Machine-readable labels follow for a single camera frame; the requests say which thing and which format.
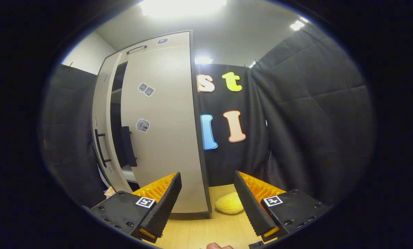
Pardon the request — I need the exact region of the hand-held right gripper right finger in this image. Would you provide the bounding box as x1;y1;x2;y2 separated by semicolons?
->
233;170;331;243

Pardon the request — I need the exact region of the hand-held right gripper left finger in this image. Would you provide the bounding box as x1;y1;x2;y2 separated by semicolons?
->
90;172;182;243

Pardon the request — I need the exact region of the white cabinet door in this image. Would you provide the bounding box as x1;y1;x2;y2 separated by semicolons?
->
92;53;132;193
121;44;210;214

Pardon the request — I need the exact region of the white and grey cabinet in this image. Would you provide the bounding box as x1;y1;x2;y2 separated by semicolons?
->
91;30;213;215

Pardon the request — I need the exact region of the yellow plush toy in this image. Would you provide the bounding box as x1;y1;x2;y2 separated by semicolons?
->
215;192;244;215

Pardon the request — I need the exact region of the black backdrop cloth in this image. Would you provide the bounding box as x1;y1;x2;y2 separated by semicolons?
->
40;24;378;208

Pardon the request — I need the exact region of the thin black curved handle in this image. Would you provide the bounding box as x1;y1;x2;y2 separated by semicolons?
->
126;45;148;55

